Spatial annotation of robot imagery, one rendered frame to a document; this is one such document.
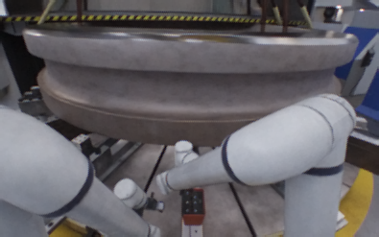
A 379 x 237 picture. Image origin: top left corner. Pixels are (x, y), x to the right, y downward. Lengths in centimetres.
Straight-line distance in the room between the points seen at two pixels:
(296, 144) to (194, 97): 136
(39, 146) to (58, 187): 6
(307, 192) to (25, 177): 50
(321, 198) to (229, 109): 130
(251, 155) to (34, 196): 33
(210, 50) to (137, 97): 76
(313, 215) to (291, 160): 22
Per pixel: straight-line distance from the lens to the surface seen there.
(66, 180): 34
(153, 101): 169
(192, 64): 141
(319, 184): 48
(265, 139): 33
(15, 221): 52
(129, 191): 83
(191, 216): 118
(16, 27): 474
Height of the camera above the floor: 189
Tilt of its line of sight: 29 degrees down
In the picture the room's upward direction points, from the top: 2 degrees clockwise
